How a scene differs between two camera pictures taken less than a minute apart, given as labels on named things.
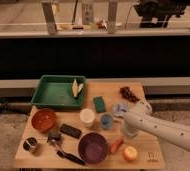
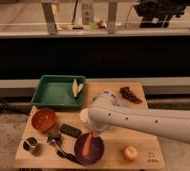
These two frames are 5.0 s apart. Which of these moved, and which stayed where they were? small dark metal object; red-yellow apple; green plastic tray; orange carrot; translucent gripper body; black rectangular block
Moved: orange carrot; translucent gripper body
Stayed: green plastic tray; red-yellow apple; black rectangular block; small dark metal object
